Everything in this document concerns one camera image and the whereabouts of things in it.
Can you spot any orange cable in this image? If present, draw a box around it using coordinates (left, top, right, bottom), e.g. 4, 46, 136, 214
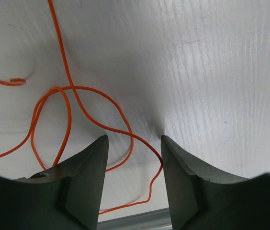
0, 0, 164, 215

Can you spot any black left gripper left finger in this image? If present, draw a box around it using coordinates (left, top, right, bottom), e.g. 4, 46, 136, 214
0, 135, 109, 230

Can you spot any aluminium mounting rail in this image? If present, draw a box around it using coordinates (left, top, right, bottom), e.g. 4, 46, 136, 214
97, 208, 173, 230

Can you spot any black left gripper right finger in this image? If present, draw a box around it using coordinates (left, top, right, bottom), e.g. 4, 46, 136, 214
161, 135, 270, 230

